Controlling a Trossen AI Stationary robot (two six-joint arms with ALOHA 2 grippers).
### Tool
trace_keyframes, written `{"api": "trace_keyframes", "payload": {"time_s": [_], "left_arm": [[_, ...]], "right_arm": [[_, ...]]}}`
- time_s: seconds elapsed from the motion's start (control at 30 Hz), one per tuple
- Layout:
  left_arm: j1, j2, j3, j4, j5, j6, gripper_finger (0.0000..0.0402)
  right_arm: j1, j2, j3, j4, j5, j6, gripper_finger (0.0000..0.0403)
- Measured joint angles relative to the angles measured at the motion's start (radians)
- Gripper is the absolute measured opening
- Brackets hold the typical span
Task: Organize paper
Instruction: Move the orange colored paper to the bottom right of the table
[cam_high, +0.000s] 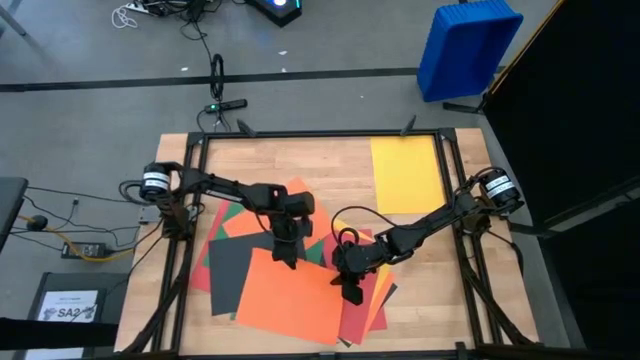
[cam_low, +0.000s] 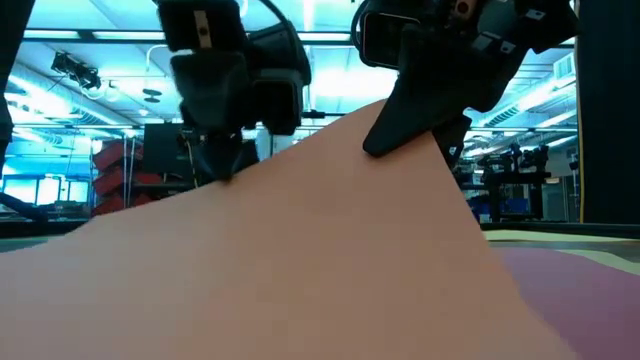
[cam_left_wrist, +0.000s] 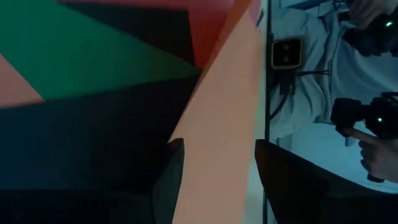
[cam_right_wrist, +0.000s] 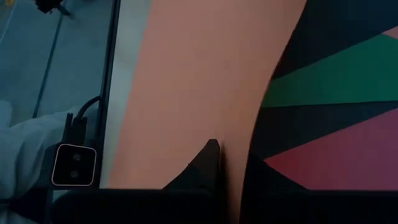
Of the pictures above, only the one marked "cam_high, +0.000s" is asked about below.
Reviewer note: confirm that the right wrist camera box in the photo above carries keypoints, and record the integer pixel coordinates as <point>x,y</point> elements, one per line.
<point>353,295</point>

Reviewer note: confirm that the grey metal mounting plate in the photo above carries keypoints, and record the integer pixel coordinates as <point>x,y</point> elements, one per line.
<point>147,216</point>

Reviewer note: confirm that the white power strip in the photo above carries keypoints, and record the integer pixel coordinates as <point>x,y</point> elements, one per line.
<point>136,7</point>

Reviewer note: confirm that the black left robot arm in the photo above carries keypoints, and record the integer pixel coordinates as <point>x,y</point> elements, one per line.
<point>225,189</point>

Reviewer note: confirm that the grey metal leg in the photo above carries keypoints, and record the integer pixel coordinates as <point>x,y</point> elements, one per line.
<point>15,24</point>

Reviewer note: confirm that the black USB hub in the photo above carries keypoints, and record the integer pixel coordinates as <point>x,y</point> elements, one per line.
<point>230,105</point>

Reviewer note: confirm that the black case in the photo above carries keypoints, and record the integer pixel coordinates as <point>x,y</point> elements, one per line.
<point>45,280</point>

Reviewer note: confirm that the black aluminium table frame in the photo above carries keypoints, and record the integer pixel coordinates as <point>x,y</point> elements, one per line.
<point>320,134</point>

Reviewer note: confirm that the black paper sheet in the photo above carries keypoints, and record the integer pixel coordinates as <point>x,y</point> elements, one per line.
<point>391,294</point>
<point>230,275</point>

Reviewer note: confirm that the black round plug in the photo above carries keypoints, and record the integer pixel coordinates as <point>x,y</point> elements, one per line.
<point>37,223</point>

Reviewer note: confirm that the white SA2 label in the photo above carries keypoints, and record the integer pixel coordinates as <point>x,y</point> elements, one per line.
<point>67,302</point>

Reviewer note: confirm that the black computer with lights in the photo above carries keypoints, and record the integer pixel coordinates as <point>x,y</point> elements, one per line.
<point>280,15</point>

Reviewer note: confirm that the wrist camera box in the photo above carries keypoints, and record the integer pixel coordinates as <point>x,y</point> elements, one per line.
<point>353,295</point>
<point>289,259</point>

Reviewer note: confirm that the black furniture corner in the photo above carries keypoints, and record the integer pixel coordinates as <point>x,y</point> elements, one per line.
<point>10,210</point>

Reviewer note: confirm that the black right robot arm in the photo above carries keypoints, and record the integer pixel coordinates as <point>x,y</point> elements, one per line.
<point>430,220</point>

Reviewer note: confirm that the blue plastic bin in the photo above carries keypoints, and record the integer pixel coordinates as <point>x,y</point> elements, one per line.
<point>465,55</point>

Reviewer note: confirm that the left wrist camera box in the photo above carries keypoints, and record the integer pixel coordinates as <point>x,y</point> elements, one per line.
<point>289,259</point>

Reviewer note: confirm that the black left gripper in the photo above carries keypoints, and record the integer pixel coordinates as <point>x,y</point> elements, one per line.
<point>292,232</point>

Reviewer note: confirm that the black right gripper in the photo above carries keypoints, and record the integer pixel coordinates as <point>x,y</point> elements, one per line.
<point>357,262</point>

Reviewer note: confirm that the black partition panel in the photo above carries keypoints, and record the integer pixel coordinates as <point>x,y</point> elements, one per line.
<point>575,100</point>

